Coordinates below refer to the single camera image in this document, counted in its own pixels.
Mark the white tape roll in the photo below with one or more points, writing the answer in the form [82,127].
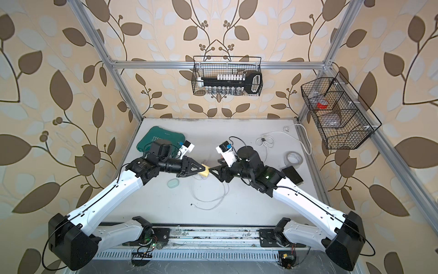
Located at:
[293,158]

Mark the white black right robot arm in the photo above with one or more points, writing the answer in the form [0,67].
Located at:
[340,235]

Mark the black wire basket wall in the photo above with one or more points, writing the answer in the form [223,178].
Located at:
[348,121]
[208,65]

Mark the mint green earbud case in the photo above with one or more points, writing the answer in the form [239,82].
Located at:
[173,183]

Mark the black box on table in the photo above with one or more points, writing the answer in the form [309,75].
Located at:
[291,173]

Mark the red object in basket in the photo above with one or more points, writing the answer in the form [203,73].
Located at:
[322,105]

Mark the yellow charger plug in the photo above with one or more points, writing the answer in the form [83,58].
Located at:
[204,173]

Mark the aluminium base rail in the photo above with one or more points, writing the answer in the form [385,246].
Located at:
[207,244]

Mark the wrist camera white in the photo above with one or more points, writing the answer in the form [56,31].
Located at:
[185,147]
[227,152]

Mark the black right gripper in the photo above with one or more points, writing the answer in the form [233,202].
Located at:
[220,168]

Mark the black wire basket back wall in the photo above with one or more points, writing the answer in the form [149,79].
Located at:
[208,65]

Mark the black wire basket right wall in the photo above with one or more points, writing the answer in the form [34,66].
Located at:
[348,121]

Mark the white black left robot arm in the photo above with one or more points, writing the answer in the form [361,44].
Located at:
[76,238]

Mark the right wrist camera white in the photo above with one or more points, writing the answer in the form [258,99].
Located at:
[227,152]

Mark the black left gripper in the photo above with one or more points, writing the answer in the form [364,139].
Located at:
[185,166]

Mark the black socket set rail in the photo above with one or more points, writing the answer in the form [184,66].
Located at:
[240,84]

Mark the green plastic tool case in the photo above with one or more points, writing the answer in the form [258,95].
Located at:
[155,133]

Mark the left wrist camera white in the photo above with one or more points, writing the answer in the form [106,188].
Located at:
[185,147]

